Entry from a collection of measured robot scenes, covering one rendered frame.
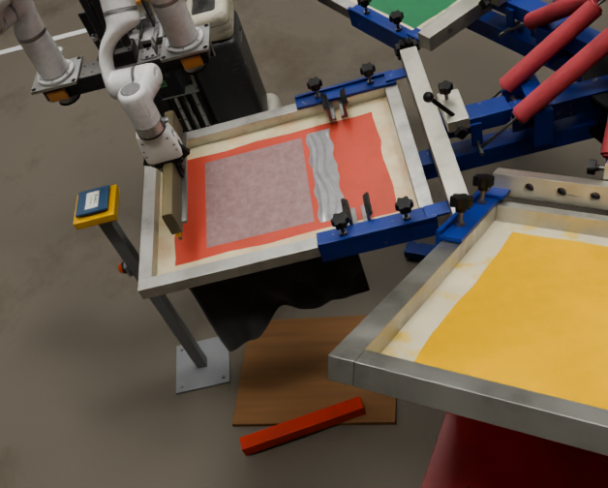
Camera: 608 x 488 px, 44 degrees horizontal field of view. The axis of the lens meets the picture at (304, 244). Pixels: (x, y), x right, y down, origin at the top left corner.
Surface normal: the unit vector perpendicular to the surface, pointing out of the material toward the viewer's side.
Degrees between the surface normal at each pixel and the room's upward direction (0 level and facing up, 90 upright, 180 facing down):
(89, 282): 0
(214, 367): 0
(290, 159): 0
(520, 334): 32
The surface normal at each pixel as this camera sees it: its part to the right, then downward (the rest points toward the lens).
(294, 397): -0.24, -0.62
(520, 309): 0.00, -0.93
